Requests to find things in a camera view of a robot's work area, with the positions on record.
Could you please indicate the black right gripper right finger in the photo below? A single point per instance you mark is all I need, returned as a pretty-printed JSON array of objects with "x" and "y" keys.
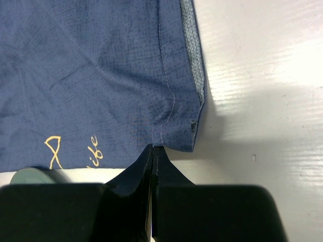
[{"x": 184, "y": 211}]

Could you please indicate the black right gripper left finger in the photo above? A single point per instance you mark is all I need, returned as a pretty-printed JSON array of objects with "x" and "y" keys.
[{"x": 115, "y": 211}]

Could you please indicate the green ceramic plate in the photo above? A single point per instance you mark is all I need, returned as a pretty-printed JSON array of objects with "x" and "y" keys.
[{"x": 31, "y": 175}]

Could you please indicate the blue cloth placemat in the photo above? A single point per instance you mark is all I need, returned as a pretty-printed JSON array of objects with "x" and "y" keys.
[{"x": 89, "y": 84}]

